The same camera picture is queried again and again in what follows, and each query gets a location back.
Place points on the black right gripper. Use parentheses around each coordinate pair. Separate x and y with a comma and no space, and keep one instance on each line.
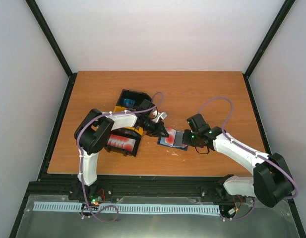
(186,140)

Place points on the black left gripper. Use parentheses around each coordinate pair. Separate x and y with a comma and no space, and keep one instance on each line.
(159,128)

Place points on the red and white card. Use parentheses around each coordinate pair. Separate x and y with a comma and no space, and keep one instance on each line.
(171,138)

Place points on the blue card holder wallet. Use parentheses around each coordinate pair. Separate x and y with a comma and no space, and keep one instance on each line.
(175,139)

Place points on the black bin with blue cards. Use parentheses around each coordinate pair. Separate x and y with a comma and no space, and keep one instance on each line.
(139,97)

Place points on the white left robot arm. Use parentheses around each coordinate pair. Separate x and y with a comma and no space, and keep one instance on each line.
(93,133)

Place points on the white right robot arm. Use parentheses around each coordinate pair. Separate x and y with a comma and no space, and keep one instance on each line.
(270,180)

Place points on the red card stack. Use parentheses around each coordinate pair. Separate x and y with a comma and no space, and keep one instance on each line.
(121,142)

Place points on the black bin with red cards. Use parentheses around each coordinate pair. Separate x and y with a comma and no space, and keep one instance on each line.
(129,134)

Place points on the blue card stack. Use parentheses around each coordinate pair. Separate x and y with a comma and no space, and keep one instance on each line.
(128,103)

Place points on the yellow bin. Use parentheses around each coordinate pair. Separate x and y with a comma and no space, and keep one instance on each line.
(123,118)

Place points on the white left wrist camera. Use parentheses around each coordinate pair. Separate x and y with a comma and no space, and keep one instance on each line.
(157,116)

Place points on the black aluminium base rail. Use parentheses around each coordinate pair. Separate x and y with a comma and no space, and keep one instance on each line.
(216,190)

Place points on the metal base plate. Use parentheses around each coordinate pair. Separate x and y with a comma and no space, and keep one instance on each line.
(252,221)

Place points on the light blue cable duct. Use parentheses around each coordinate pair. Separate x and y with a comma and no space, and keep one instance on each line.
(134,209)

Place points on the black frame post right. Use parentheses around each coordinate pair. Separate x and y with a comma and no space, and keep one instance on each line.
(277,22)

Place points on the black frame post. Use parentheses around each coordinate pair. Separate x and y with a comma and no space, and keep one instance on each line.
(277,22)
(33,6)

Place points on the black frame post left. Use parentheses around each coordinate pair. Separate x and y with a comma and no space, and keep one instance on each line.
(33,6)

